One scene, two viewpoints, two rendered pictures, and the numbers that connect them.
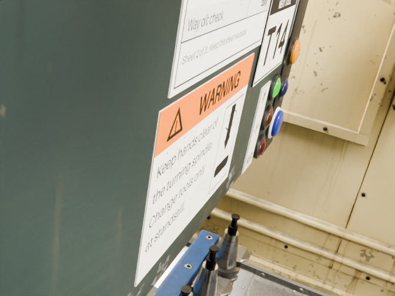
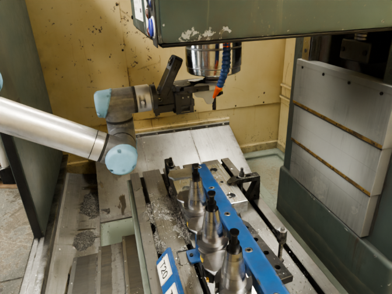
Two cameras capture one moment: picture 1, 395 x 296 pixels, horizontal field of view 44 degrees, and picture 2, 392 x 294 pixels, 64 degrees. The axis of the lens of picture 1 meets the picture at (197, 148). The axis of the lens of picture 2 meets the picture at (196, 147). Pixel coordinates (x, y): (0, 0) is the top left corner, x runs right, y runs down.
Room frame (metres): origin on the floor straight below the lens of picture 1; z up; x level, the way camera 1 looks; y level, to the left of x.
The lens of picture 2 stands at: (1.02, -0.34, 1.65)
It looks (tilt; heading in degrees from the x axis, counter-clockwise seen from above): 26 degrees down; 147
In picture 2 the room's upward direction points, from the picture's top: 2 degrees counter-clockwise
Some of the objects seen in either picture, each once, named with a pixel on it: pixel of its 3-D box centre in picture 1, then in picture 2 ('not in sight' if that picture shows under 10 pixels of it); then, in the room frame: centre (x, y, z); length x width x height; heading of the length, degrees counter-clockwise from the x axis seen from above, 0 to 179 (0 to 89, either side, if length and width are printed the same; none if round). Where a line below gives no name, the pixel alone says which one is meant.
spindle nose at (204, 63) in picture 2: not in sight; (213, 49); (0.28, 0.21, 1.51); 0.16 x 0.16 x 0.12
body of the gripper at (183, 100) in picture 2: not in sight; (172, 97); (0.24, 0.09, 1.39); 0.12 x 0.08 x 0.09; 72
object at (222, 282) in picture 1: (213, 283); (221, 261); (0.68, -0.07, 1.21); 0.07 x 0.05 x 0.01; 72
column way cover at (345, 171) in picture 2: not in sight; (331, 141); (0.42, 0.63, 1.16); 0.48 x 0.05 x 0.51; 162
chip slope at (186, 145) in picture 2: not in sight; (177, 171); (-0.35, 0.41, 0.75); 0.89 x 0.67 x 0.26; 72
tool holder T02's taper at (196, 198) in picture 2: not in sight; (196, 192); (0.53, -0.02, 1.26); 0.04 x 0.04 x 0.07
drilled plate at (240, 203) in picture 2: not in sight; (205, 190); (0.17, 0.25, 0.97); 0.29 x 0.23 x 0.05; 162
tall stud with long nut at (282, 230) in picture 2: not in sight; (280, 244); (0.55, 0.26, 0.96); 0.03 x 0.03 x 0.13
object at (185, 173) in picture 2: not in sight; (180, 174); (0.37, 0.03, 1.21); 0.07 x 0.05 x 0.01; 72
